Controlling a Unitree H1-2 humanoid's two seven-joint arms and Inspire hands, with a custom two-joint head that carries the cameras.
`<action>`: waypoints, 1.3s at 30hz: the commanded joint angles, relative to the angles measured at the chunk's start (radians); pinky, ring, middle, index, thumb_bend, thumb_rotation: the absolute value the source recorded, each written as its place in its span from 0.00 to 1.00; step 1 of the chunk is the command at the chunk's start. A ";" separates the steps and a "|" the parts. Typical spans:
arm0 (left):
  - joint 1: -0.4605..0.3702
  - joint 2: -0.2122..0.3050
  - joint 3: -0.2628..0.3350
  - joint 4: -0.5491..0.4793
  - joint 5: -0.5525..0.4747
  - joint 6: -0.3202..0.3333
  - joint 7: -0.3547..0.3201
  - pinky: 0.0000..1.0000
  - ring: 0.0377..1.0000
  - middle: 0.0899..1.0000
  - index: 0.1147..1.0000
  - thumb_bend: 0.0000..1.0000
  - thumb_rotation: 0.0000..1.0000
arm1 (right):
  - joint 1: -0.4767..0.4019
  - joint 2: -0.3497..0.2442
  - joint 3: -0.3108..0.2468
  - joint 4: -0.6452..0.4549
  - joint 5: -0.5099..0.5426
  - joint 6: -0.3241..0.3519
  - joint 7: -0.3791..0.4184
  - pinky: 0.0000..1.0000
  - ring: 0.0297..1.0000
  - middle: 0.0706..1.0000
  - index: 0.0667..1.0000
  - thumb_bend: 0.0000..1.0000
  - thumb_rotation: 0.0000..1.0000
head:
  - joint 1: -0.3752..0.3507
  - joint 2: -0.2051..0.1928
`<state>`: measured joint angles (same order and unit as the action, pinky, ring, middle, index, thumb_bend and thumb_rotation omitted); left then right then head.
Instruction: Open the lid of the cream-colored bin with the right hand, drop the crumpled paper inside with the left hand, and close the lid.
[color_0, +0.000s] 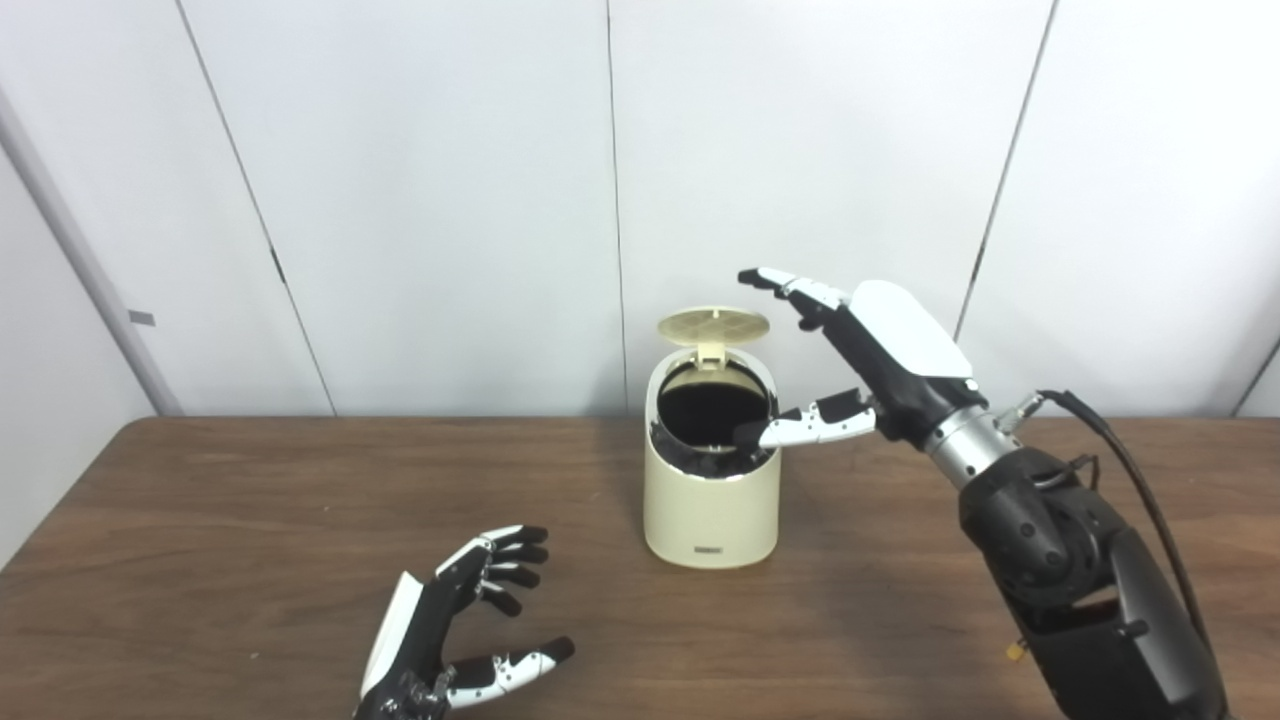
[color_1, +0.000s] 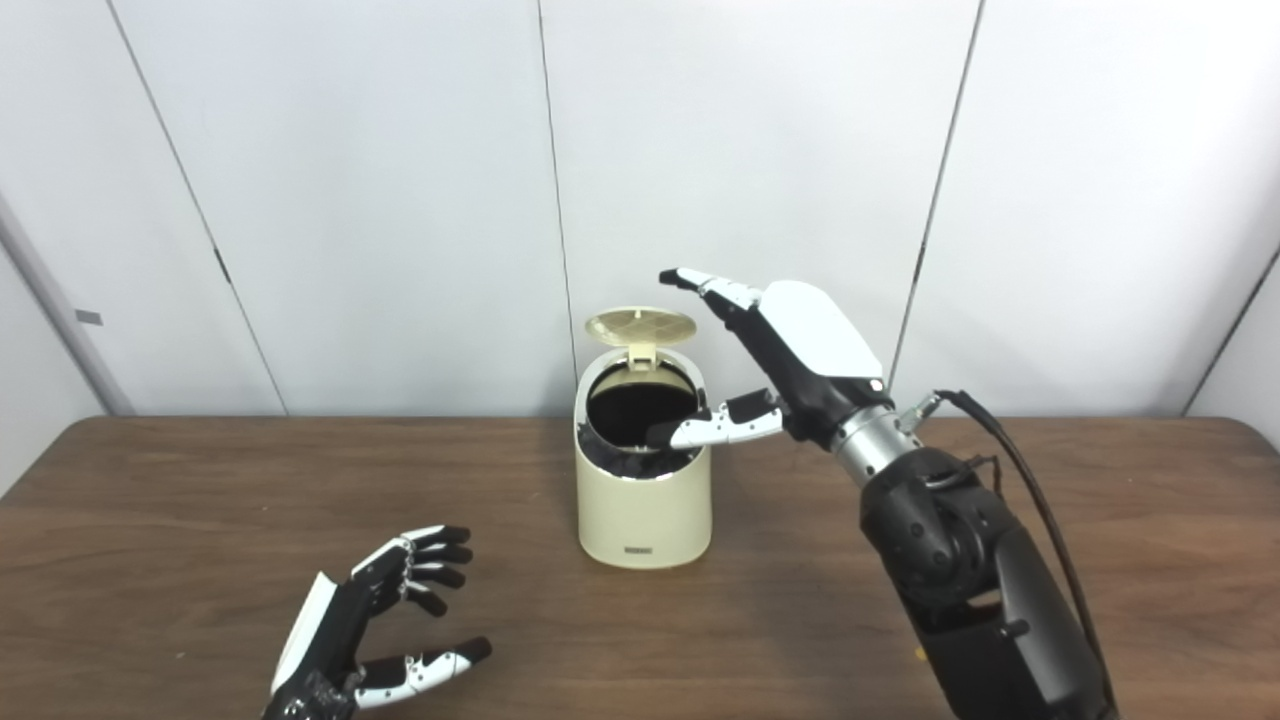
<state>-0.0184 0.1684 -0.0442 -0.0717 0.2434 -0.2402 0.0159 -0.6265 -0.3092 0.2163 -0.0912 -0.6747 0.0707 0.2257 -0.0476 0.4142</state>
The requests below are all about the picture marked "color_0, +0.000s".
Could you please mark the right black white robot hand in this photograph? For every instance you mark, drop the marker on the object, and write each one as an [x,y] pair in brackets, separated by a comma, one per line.
[900,345]

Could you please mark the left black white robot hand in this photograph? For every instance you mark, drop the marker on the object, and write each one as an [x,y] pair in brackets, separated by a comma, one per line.
[420,630]

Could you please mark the cream round bin lid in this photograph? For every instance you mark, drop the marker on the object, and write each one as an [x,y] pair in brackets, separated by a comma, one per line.
[712,325]

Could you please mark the black bin liner bag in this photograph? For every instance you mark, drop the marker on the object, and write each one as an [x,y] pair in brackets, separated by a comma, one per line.
[705,410]

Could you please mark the cream-colored round bin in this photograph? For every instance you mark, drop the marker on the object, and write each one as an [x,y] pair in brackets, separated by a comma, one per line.
[712,515]

